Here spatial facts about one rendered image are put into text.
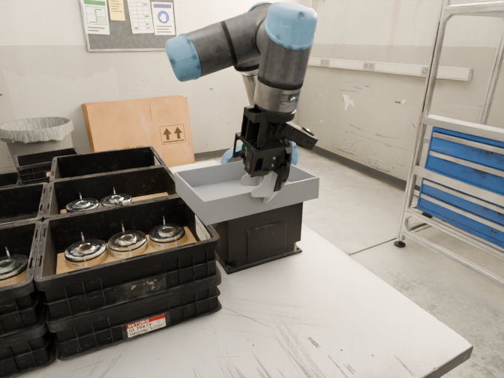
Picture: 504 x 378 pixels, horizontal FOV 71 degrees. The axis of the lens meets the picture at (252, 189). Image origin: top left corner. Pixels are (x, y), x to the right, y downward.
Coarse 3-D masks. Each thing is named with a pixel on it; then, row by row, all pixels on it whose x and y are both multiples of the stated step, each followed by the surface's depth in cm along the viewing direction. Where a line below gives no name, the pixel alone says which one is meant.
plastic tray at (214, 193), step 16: (240, 160) 90; (176, 176) 82; (192, 176) 85; (208, 176) 87; (224, 176) 89; (240, 176) 91; (304, 176) 82; (176, 192) 84; (192, 192) 72; (208, 192) 83; (224, 192) 83; (240, 192) 83; (288, 192) 75; (304, 192) 77; (192, 208) 75; (208, 208) 67; (224, 208) 69; (240, 208) 71; (256, 208) 73; (272, 208) 75; (208, 224) 69
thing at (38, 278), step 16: (112, 208) 101; (48, 224) 92; (208, 240) 85; (144, 256) 79; (160, 256) 80; (176, 256) 82; (64, 272) 73; (80, 272) 73; (96, 272) 75; (112, 272) 77; (48, 288) 72
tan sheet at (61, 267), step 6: (186, 228) 111; (186, 234) 107; (186, 240) 104; (192, 240) 104; (150, 246) 101; (108, 252) 98; (144, 252) 98; (150, 252) 98; (60, 258) 96; (108, 258) 96; (114, 258) 96; (60, 264) 93; (66, 264) 93; (60, 270) 91; (66, 270) 91; (72, 270) 91
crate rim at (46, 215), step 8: (144, 168) 132; (152, 168) 132; (160, 168) 134; (168, 168) 132; (88, 176) 124; (96, 176) 125; (104, 176) 126; (48, 192) 112; (48, 200) 106; (144, 200) 106; (48, 208) 104; (96, 208) 101; (48, 216) 97; (56, 216) 97
